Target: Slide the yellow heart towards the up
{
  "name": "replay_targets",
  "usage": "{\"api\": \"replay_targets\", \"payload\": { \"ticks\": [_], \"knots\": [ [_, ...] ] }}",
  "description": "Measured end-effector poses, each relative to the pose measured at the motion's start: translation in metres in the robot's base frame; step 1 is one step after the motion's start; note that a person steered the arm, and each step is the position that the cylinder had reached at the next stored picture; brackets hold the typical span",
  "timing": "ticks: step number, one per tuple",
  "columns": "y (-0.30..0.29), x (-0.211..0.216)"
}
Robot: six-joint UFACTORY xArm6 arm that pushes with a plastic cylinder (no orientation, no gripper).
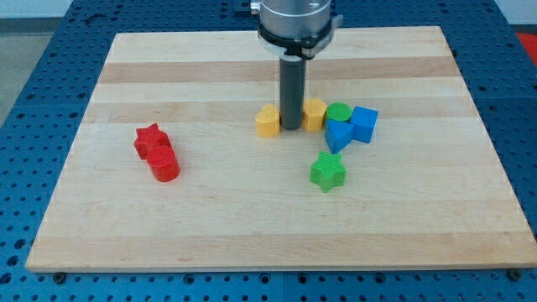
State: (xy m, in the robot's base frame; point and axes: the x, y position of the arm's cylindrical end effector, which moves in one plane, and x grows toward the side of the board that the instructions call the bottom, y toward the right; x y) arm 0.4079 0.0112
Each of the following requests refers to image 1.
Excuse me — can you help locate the blue cube block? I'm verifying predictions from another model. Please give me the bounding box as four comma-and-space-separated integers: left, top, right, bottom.
350, 107, 378, 143

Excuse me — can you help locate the red cylinder block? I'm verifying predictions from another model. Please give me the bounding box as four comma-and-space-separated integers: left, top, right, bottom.
146, 145, 180, 182

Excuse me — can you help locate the yellow heart block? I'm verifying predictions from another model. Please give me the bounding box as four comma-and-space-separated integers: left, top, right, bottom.
255, 104, 280, 138

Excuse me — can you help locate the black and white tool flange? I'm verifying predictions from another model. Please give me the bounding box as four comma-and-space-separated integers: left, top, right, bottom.
258, 14, 343, 59

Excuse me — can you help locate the red star block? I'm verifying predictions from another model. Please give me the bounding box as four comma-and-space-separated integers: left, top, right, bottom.
133, 123, 171, 160

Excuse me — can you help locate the yellow pentagon block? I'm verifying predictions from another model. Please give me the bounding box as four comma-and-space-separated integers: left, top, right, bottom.
302, 98, 327, 132

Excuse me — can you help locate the green star block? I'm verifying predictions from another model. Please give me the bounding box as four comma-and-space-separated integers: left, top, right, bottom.
310, 151, 347, 193

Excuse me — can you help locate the green cylinder block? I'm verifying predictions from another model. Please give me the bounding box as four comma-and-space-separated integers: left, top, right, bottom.
326, 102, 352, 122

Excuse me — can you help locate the light wooden board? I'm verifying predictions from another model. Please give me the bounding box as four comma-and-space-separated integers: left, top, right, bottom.
26, 26, 536, 273

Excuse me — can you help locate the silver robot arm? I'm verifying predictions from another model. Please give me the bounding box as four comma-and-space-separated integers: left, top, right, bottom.
250, 0, 343, 130

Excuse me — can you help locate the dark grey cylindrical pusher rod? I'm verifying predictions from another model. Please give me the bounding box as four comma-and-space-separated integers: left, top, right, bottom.
279, 59, 306, 130

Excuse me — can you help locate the blue triangle block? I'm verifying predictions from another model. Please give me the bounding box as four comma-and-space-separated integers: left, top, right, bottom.
325, 119, 354, 154

